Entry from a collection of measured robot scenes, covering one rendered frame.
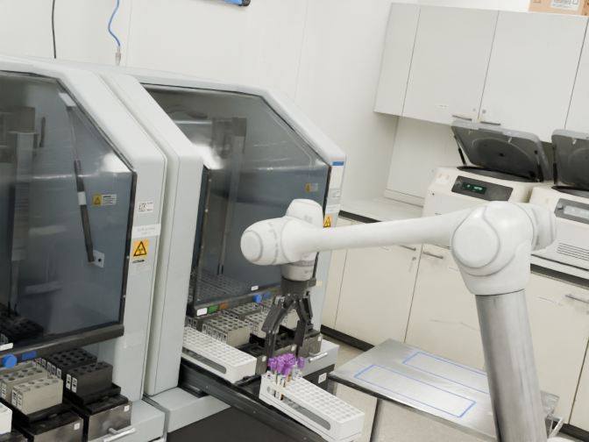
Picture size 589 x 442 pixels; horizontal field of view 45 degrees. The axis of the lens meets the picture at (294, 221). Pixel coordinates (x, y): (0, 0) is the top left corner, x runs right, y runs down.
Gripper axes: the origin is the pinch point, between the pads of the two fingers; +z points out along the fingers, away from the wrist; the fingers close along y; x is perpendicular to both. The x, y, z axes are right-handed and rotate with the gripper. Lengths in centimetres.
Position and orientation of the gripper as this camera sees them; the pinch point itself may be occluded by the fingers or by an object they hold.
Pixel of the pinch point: (284, 346)
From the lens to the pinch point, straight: 201.3
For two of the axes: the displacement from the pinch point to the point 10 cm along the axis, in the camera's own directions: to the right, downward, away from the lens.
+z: -1.5, 9.7, 2.1
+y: 6.1, -0.8, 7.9
